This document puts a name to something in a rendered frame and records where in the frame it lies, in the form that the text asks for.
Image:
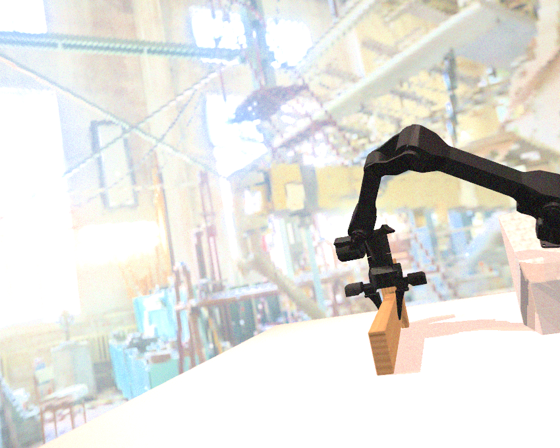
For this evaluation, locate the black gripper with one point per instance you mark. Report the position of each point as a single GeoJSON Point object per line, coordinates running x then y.
{"type": "Point", "coordinates": [416, 278]}

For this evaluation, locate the wooden post with slot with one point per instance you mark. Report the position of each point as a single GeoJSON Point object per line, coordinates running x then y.
{"type": "Point", "coordinates": [391, 290]}

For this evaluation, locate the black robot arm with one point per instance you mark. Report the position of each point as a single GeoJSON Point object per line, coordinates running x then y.
{"type": "Point", "coordinates": [416, 148]}

